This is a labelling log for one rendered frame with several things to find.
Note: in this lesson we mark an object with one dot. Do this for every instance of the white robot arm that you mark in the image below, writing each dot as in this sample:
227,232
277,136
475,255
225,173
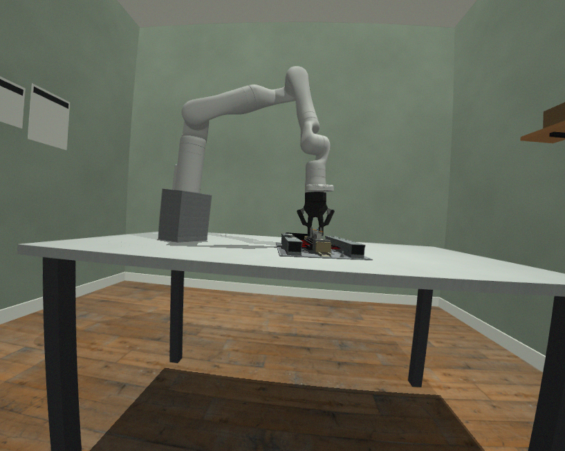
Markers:
198,113

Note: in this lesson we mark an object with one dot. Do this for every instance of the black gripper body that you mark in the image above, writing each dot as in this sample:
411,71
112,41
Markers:
315,200

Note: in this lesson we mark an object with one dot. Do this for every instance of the black parts tray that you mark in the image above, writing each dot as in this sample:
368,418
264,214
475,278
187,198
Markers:
298,235

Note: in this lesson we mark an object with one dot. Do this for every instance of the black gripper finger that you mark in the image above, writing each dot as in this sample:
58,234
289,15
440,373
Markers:
310,220
328,218

